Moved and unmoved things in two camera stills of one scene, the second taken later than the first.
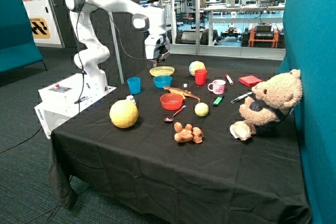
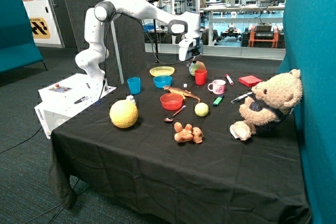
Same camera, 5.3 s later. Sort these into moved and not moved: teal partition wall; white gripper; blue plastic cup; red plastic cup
Moved: white gripper
Not moved: red plastic cup; blue plastic cup; teal partition wall
